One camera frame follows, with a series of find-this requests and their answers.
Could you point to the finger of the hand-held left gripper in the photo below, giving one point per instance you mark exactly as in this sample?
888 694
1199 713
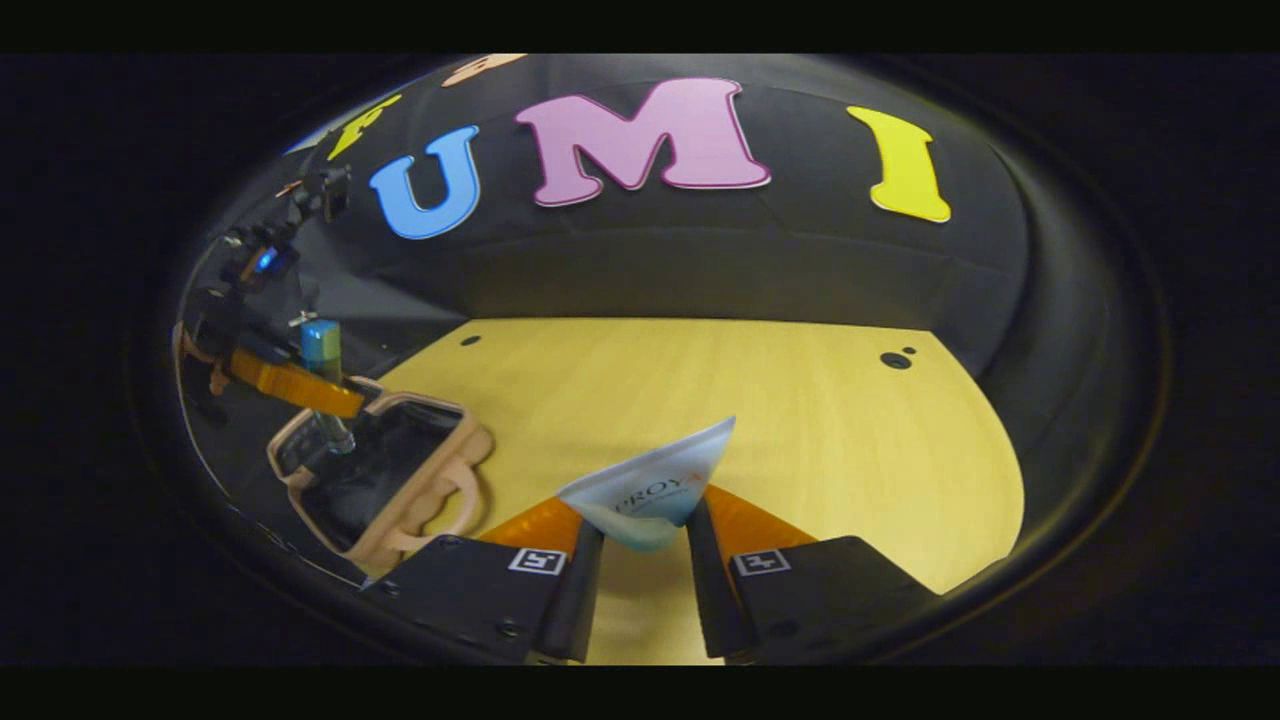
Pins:
290 382

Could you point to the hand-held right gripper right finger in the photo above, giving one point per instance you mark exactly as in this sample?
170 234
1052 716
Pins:
712 600

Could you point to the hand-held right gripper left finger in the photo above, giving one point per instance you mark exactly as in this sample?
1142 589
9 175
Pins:
575 600

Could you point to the blue green skincare bottle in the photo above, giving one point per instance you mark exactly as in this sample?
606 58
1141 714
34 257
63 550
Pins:
322 350

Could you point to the white blue skincare tube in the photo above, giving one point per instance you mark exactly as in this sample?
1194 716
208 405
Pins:
650 485

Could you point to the pink suitcase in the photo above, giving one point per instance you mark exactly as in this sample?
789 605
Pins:
420 500

